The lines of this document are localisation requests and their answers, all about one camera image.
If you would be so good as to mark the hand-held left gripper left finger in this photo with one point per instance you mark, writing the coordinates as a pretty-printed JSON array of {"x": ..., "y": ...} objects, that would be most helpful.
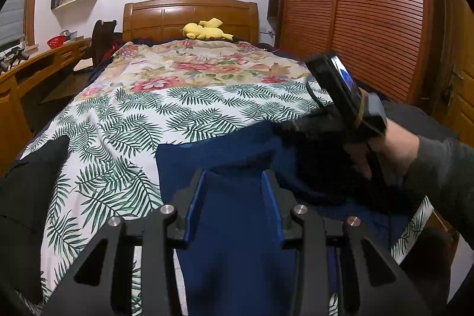
[{"x": 194, "y": 205}]

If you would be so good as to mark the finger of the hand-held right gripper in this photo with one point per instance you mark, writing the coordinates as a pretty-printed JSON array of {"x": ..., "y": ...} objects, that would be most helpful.
[{"x": 300, "y": 129}]

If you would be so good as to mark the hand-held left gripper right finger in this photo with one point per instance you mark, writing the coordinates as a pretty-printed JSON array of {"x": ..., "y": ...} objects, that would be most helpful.
[{"x": 272, "y": 208}]

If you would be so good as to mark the navy blue suit jacket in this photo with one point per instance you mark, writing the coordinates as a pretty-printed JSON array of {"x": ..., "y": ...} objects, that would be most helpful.
[{"x": 237, "y": 264}]

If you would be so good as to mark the person's right forearm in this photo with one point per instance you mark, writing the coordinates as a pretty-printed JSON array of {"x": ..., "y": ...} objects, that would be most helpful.
[{"x": 444, "y": 175}]

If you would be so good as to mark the person's right hand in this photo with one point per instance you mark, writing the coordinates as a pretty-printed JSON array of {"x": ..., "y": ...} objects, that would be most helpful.
[{"x": 400, "y": 149}]

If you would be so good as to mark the wooden louvered wardrobe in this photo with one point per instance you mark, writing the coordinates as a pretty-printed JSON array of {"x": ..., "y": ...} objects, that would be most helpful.
[{"x": 370, "y": 16}]

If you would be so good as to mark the leaf-print bed sheet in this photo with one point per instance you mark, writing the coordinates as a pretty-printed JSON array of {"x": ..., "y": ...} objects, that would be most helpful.
[{"x": 148, "y": 123}]

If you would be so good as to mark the floral blanket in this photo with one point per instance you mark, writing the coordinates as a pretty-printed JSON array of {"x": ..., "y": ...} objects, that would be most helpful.
[{"x": 200, "y": 68}]

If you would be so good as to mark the wooden door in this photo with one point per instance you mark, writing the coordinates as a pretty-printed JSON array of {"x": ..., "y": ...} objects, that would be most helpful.
[{"x": 457, "y": 42}]

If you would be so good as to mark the yellow plush toy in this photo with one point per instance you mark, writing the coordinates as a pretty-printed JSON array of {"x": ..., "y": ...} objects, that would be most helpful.
[{"x": 202, "y": 31}]

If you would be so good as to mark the black cloth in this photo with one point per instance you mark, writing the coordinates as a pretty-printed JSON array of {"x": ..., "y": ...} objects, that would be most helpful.
[{"x": 26, "y": 197}]

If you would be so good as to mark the wooden headboard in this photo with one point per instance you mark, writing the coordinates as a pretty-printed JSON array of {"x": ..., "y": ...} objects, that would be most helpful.
[{"x": 166, "y": 16}]

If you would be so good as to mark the dark wooden chair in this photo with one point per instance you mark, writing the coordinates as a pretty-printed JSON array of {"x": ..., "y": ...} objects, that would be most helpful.
[{"x": 102, "y": 42}]

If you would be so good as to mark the wooden desk cabinet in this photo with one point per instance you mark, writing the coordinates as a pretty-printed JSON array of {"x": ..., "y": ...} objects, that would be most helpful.
[{"x": 14, "y": 97}]

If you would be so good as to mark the red basket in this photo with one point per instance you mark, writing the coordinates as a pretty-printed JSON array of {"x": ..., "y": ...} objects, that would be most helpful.
[{"x": 56, "y": 41}]

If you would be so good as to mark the black stands on desk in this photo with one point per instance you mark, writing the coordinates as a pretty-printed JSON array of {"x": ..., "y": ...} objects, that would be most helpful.
[{"x": 16, "y": 57}]

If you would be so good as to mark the grey window blind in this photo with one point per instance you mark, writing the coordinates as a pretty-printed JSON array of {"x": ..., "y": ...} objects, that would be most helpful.
[{"x": 13, "y": 20}]

